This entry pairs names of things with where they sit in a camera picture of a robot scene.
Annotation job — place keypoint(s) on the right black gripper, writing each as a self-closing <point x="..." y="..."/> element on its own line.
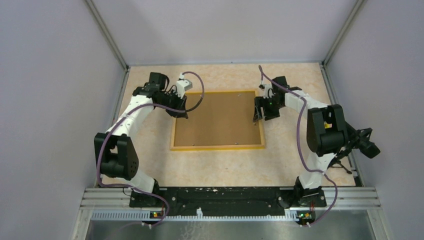
<point x="259" y="102"/>

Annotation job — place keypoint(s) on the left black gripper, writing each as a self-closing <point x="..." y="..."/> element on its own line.
<point x="180" y="103"/>

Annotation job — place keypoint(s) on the yellow picture frame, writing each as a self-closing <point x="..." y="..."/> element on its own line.
<point x="223" y="121"/>

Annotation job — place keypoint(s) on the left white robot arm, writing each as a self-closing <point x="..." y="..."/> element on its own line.
<point x="117" y="162"/>

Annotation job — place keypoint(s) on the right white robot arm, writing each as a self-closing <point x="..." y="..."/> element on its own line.
<point x="326" y="134"/>

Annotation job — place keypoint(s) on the yellow screw box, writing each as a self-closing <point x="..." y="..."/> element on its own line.
<point x="327" y="125"/>

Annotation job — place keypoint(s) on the black mini tripod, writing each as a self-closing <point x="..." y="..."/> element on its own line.
<point x="336" y="162"/>

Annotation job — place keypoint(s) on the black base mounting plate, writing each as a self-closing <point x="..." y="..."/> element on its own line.
<point x="226" y="201"/>

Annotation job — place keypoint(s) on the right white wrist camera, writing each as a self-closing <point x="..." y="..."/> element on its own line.
<point x="267" y="91"/>

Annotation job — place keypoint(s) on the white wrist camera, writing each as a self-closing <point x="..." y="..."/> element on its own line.
<point x="267" y="91"/>
<point x="182" y="86"/>

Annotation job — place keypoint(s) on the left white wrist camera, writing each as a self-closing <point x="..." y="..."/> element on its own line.
<point x="182" y="86"/>

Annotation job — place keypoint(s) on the aluminium front rail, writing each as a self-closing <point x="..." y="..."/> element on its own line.
<point x="347" y="198"/>

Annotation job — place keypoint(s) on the white cable duct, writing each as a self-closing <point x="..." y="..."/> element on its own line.
<point x="147" y="216"/>

